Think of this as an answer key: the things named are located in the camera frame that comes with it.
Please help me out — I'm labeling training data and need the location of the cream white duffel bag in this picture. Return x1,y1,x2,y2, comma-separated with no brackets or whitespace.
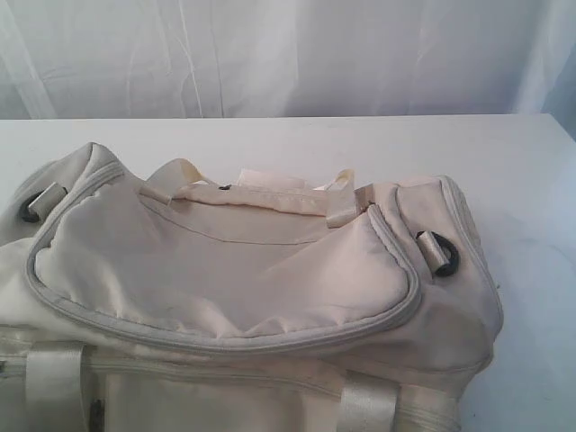
1,143,503,431

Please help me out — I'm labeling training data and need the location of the white backdrop curtain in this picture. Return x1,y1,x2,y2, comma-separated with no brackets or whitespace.
1,1,575,120

